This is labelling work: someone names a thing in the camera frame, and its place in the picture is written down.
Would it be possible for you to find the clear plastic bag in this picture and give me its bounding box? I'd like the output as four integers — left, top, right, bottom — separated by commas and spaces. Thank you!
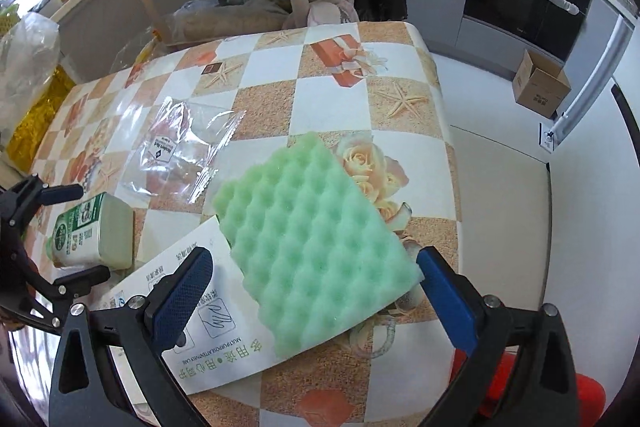
0, 13, 60, 139

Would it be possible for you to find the white refrigerator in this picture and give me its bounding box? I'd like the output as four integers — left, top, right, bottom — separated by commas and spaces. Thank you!
537, 22, 639, 267

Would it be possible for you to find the cardboard box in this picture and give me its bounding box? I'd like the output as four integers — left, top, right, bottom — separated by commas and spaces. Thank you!
512, 50, 572, 118

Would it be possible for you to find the green label juice bottle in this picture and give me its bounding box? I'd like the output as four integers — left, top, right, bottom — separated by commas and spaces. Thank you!
46, 192, 134, 270

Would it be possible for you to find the clear plastic wrapper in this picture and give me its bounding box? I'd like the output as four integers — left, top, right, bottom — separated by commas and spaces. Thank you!
120, 96, 245, 204

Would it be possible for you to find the green sponge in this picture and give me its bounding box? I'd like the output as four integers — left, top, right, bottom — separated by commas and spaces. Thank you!
213, 133, 423, 359

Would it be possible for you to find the white green glove box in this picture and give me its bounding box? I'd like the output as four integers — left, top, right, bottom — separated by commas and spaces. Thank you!
96, 215, 302, 397

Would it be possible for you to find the gold foil bag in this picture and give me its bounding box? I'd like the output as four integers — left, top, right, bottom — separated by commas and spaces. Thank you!
6, 64, 76, 173

